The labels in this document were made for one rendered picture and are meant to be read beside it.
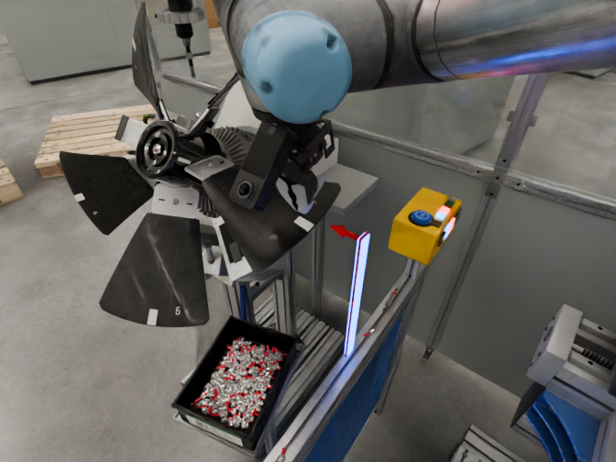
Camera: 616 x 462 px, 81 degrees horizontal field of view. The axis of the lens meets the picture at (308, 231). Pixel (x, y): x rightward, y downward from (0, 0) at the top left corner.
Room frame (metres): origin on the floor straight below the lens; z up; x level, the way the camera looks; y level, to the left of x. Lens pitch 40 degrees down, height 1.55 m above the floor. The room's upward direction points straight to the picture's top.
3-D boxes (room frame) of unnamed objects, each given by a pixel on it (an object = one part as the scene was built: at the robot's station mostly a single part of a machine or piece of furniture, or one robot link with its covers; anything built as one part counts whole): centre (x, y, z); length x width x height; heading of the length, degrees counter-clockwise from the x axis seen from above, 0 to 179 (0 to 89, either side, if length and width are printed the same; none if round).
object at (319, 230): (1.14, -0.04, 0.42); 0.04 x 0.04 x 0.83; 53
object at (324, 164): (1.21, 0.00, 0.92); 0.17 x 0.16 x 0.11; 143
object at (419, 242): (0.65, -0.27, 1.02); 0.16 x 0.10 x 0.11; 143
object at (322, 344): (0.87, 0.18, 0.04); 0.62 x 0.45 x 0.08; 143
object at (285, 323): (0.98, 0.10, 0.58); 0.09 x 0.05 x 1.15; 53
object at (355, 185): (1.14, -0.04, 0.85); 0.36 x 0.24 x 0.03; 53
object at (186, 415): (0.37, 0.14, 0.85); 0.22 x 0.17 x 0.07; 159
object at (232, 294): (0.79, 0.24, 0.46); 0.09 x 0.05 x 0.91; 53
